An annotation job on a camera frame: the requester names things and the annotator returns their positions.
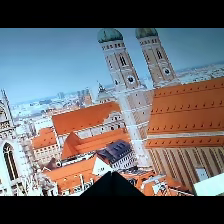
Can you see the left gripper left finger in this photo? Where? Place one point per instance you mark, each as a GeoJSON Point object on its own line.
{"type": "Point", "coordinates": [100, 188]}

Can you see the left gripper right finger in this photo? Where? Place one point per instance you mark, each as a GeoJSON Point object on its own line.
{"type": "Point", "coordinates": [125, 188]}

